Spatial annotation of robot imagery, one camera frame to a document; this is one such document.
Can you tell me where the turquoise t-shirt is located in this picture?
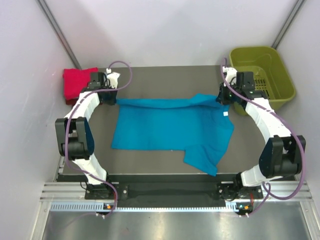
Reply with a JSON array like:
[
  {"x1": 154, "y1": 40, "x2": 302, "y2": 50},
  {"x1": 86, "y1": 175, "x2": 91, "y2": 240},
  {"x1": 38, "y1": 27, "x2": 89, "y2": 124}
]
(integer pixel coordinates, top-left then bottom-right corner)
[{"x1": 111, "y1": 93, "x2": 234, "y2": 176}]

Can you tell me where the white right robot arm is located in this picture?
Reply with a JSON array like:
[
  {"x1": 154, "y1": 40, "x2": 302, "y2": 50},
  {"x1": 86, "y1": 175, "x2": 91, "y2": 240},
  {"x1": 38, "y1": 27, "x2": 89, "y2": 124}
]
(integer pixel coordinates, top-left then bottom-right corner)
[{"x1": 216, "y1": 66, "x2": 306, "y2": 198}]

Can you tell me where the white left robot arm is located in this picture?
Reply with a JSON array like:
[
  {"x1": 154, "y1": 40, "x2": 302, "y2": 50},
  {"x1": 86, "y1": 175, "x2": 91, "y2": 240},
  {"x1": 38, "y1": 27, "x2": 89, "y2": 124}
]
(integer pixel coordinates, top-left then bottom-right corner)
[{"x1": 55, "y1": 68, "x2": 121, "y2": 199}]

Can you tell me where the dark red folded t-shirt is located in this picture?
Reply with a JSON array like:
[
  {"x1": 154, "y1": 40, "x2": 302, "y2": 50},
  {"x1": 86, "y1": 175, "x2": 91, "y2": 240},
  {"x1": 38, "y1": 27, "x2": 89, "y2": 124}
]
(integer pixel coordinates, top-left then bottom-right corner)
[{"x1": 65, "y1": 98, "x2": 78, "y2": 106}]

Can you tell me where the green plastic basket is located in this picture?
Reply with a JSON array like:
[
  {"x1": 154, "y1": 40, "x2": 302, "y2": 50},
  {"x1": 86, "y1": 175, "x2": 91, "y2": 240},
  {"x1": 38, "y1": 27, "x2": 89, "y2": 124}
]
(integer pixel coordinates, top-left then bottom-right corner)
[{"x1": 229, "y1": 46, "x2": 296, "y2": 111}]

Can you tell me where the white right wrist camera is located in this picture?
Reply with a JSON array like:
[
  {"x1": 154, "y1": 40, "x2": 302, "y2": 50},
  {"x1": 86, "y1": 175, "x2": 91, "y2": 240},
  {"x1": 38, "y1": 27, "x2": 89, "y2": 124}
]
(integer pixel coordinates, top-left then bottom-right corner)
[{"x1": 222, "y1": 66, "x2": 238, "y2": 86}]

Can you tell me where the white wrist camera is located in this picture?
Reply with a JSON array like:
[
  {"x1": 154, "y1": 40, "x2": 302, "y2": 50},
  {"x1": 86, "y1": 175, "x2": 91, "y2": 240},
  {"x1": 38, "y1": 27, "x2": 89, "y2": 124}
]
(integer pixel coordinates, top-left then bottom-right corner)
[
  {"x1": 105, "y1": 68, "x2": 121, "y2": 89},
  {"x1": 222, "y1": 66, "x2": 238, "y2": 86}
]

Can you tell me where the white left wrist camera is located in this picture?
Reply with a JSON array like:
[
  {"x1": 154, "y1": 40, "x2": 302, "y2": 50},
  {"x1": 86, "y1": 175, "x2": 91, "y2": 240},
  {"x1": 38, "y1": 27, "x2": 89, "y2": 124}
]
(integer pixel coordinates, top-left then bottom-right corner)
[{"x1": 105, "y1": 68, "x2": 121, "y2": 89}]

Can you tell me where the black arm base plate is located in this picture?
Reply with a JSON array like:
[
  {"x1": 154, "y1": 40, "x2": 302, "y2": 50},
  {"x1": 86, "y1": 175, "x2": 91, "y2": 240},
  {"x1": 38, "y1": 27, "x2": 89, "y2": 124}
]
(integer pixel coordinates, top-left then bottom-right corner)
[{"x1": 84, "y1": 181, "x2": 263, "y2": 201}]

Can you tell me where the aluminium frame rail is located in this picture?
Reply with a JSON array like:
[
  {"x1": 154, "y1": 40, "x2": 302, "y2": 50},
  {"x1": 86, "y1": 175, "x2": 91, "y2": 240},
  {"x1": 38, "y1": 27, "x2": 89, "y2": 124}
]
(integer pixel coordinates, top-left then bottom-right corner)
[{"x1": 39, "y1": 180, "x2": 314, "y2": 202}]

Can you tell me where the grey slotted cable duct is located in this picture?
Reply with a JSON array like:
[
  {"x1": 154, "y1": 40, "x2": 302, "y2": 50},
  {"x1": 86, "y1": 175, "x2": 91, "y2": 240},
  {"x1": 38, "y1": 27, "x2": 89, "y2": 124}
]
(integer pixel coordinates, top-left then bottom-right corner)
[{"x1": 50, "y1": 202, "x2": 250, "y2": 213}]

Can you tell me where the left aluminium corner post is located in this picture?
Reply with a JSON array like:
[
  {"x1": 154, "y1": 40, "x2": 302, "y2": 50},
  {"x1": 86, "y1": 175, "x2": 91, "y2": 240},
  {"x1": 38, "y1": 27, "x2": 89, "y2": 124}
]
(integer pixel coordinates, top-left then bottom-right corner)
[{"x1": 36, "y1": 0, "x2": 82, "y2": 70}]

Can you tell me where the aluminium corner post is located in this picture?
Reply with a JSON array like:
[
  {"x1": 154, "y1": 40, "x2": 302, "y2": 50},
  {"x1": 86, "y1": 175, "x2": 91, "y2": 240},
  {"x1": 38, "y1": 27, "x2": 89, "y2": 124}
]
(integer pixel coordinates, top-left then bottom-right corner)
[
  {"x1": 36, "y1": 0, "x2": 82, "y2": 70},
  {"x1": 271, "y1": 0, "x2": 306, "y2": 50}
]

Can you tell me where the right aluminium corner post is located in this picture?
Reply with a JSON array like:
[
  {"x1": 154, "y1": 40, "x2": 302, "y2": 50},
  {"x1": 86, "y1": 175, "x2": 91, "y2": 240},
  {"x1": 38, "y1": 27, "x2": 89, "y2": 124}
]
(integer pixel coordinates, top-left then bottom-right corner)
[{"x1": 271, "y1": 0, "x2": 306, "y2": 50}]

